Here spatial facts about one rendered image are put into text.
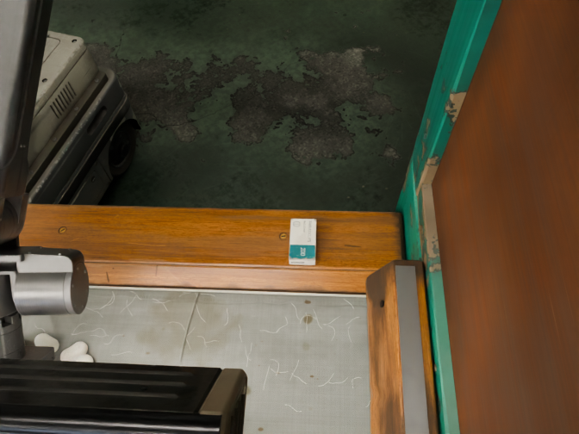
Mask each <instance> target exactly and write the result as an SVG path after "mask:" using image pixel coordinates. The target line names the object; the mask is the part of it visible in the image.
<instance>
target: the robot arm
mask: <svg viewBox="0 0 579 434"><path fill-rule="evenodd" d="M52 6H53V0H0V358H12V359H32V360H52V361H53V360H54V359H55V352H54V347H49V346H25V345H24V337H23V329H22V315H23V316H29V315H65V314H81V313H82V312H83V310H84V309H85V306H86V303H87V300H88V295H89V276H88V271H87V269H86V267H85V265H84V255H83V253H82V252H81V251H79V250H73V249H71V248H69V249H60V248H46V247H42V246H20V243H19V234H20V233H21V231H22V229H23V227H24V222H25V217H26V212H27V207H28V198H29V193H25V189H26V184H27V180H28V146H29V139H30V133H31V127H32V121H33V117H34V107H35V102H36V97H37V91H38V87H39V82H40V72H41V67H42V62H43V57H44V52H45V46H46V41H47V32H48V27H49V22H50V16H51V11H52Z"/></svg>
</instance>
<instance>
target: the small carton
mask: <svg viewBox="0 0 579 434"><path fill-rule="evenodd" d="M315 255H316V219H291V221H290V236H289V264H304V265H315Z"/></svg>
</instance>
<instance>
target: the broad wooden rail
mask: <svg viewBox="0 0 579 434"><path fill-rule="evenodd" d="M291 219H316V255H315V265H304V264H290V262H289V250H290V221H291ZM19 243H20V246H42V247H46V248H60V249H69V248H71V249H73V250H79V251H81V252H82V253H83V255H84V265H85V267H86V269H87V271H88V276H89V286H106V287H132V288H182V289H208V290H233V291H259V292H284V293H310V294H336V295H366V286H365V282H366V278H367V277H368V276H369V275H370V274H372V273H374V272H375V271H377V270H379V269H380V268H382V267H383V266H384V265H386V264H388V263H389V262H391V261H393V260H395V259H398V260H406V254H405V243H404V231H403V219H402V213H397V212H362V211H326V210H288V209H251V208H178V207H140V206H103V205H65V204H28V207H27V212H26V217H25V222H24V227H23V229H22V231H21V233H20V234H19Z"/></svg>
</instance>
